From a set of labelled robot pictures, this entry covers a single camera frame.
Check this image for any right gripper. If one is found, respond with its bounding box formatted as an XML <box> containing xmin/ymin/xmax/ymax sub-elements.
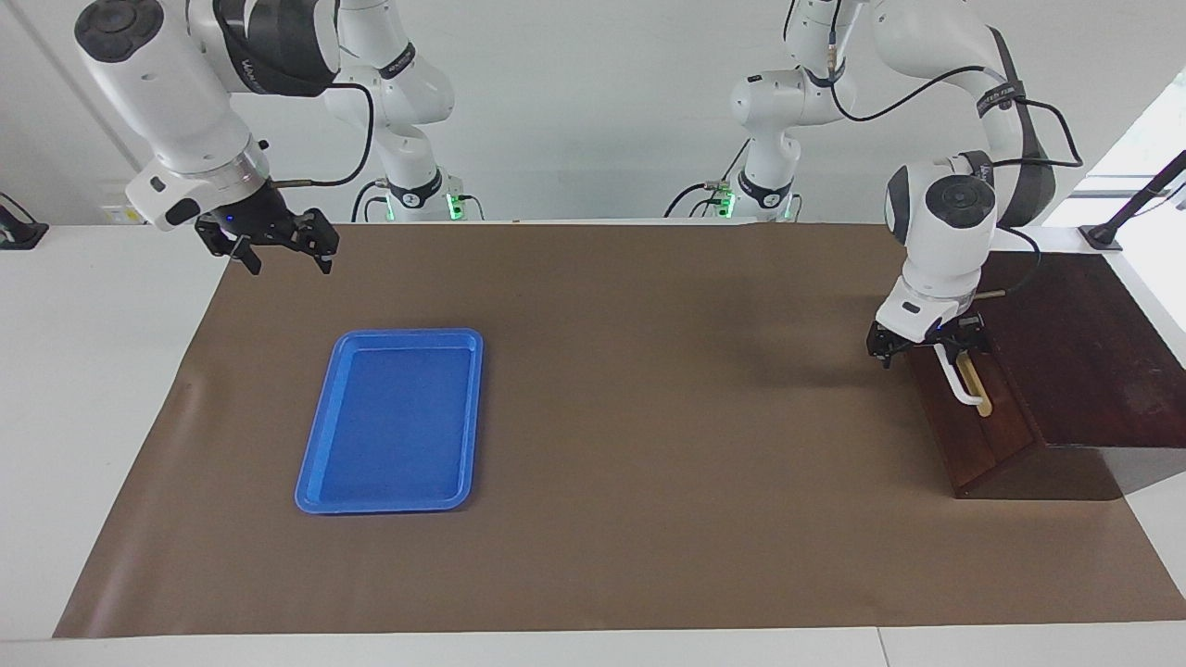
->
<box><xmin>195</xmin><ymin>180</ymin><xmax>341</xmax><ymax>276</ymax></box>

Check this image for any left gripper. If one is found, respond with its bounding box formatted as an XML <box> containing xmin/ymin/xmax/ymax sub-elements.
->
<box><xmin>865</xmin><ymin>313</ymin><xmax>990</xmax><ymax>371</ymax></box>

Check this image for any black stand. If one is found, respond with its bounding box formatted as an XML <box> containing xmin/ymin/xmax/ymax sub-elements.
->
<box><xmin>1079</xmin><ymin>148</ymin><xmax>1186</xmax><ymax>254</ymax></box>
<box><xmin>0</xmin><ymin>191</ymin><xmax>50</xmax><ymax>252</ymax></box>

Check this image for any black cable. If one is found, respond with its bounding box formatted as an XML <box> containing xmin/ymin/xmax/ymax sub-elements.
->
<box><xmin>272</xmin><ymin>82</ymin><xmax>377</xmax><ymax>191</ymax></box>
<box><xmin>969</xmin><ymin>225</ymin><xmax>1044</xmax><ymax>302</ymax></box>
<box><xmin>350</xmin><ymin>179</ymin><xmax>388</xmax><ymax>224</ymax></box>
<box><xmin>663</xmin><ymin>138</ymin><xmax>753</xmax><ymax>220</ymax></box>
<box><xmin>827</xmin><ymin>26</ymin><xmax>1085</xmax><ymax>171</ymax></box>

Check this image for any blue plastic tray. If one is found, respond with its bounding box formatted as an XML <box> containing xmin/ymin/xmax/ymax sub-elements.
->
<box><xmin>294</xmin><ymin>328</ymin><xmax>486</xmax><ymax>516</ymax></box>

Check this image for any dark brown wooden cabinet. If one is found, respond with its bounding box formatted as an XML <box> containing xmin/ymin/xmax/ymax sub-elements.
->
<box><xmin>968</xmin><ymin>250</ymin><xmax>1186</xmax><ymax>502</ymax></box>

